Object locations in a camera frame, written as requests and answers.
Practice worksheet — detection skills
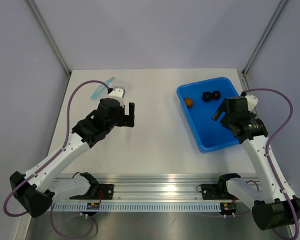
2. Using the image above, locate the dark red plum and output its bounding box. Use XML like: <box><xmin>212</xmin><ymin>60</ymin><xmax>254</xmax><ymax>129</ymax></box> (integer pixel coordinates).
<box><xmin>212</xmin><ymin>90</ymin><xmax>221</xmax><ymax>100</ymax></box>

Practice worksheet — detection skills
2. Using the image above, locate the dark blue plum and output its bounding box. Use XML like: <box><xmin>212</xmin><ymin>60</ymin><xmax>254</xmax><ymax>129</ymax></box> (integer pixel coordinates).
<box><xmin>201</xmin><ymin>91</ymin><xmax>213</xmax><ymax>102</ymax></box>

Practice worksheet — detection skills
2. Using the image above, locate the clear zip top bag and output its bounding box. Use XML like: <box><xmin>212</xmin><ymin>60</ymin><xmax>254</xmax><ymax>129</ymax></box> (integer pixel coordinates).
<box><xmin>90</xmin><ymin>76</ymin><xmax>130</xmax><ymax>101</ymax></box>

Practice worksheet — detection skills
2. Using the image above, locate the orange fruit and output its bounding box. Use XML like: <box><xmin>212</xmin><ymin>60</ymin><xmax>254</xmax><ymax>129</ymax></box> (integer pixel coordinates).
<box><xmin>184</xmin><ymin>98</ymin><xmax>194</xmax><ymax>108</ymax></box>

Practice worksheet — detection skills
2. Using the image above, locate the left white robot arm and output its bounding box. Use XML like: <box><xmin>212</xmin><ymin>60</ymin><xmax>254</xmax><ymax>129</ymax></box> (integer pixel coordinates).
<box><xmin>9</xmin><ymin>98</ymin><xmax>135</xmax><ymax>218</ymax></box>

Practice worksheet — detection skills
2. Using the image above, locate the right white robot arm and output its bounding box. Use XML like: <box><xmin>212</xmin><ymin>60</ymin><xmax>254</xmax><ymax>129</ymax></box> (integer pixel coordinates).
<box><xmin>212</xmin><ymin>94</ymin><xmax>300</xmax><ymax>230</ymax></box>

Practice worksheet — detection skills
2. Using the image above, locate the blue plastic bin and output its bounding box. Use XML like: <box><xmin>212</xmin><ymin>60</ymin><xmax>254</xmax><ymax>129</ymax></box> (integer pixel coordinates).
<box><xmin>176</xmin><ymin>76</ymin><xmax>243</xmax><ymax>154</ymax></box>

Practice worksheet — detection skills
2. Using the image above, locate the left small circuit board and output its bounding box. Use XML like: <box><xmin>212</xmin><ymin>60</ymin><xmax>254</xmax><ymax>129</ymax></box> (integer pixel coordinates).
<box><xmin>86</xmin><ymin>202</ymin><xmax>100</xmax><ymax>210</ymax></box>

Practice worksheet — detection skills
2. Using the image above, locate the small circuit board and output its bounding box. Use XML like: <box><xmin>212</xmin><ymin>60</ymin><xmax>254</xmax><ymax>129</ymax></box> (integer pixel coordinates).
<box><xmin>86</xmin><ymin>202</ymin><xmax>100</xmax><ymax>210</ymax></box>
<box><xmin>220</xmin><ymin>202</ymin><xmax>237</xmax><ymax>213</ymax></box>

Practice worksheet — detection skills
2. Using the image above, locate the right small circuit board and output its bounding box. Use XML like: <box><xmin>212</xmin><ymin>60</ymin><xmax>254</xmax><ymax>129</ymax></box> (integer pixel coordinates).
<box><xmin>220</xmin><ymin>202</ymin><xmax>237</xmax><ymax>213</ymax></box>

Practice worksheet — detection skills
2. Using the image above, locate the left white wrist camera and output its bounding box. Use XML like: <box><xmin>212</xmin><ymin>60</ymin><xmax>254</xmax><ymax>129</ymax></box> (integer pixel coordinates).
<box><xmin>108</xmin><ymin>86</ymin><xmax>126</xmax><ymax>106</ymax></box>

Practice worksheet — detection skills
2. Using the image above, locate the right aluminium frame post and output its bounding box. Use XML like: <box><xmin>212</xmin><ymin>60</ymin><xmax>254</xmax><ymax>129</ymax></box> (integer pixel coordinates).
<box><xmin>242</xmin><ymin>0</ymin><xmax>290</xmax><ymax>77</ymax></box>

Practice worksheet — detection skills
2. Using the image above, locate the aluminium frame post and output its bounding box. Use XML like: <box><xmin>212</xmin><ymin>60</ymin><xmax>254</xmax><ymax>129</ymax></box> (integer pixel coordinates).
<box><xmin>242</xmin><ymin>0</ymin><xmax>290</xmax><ymax>77</ymax></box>
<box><xmin>24</xmin><ymin>0</ymin><xmax>72</xmax><ymax>80</ymax></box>

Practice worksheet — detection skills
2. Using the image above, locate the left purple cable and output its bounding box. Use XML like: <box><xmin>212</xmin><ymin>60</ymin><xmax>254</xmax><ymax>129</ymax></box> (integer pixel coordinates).
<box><xmin>2</xmin><ymin>79</ymin><xmax>111</xmax><ymax>238</ymax></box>

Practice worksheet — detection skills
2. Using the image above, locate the aluminium mounting rail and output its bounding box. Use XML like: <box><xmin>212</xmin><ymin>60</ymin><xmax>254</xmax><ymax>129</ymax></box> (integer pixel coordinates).
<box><xmin>49</xmin><ymin>173</ymin><xmax>263</xmax><ymax>203</ymax></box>

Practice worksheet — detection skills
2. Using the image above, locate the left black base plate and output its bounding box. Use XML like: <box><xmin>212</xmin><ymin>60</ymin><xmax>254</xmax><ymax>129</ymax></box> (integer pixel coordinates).
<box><xmin>69</xmin><ymin>183</ymin><xmax>114</xmax><ymax>200</ymax></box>

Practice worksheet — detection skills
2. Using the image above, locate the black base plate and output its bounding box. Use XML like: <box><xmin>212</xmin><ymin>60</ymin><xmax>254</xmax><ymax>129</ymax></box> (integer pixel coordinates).
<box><xmin>69</xmin><ymin>183</ymin><xmax>114</xmax><ymax>200</ymax></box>
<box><xmin>196</xmin><ymin>183</ymin><xmax>234</xmax><ymax>200</ymax></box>

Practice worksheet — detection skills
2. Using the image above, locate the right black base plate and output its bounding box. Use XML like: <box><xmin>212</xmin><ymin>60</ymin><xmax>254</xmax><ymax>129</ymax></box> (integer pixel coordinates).
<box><xmin>196</xmin><ymin>183</ymin><xmax>234</xmax><ymax>200</ymax></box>

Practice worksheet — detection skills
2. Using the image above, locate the white slotted cable duct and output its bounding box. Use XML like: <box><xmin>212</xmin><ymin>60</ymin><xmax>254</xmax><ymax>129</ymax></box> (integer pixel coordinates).
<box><xmin>53</xmin><ymin>201</ymin><xmax>221</xmax><ymax>213</ymax></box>

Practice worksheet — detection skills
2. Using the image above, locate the left aluminium frame post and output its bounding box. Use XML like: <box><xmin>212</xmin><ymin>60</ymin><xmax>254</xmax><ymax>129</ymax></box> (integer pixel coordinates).
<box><xmin>24</xmin><ymin>0</ymin><xmax>72</xmax><ymax>80</ymax></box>

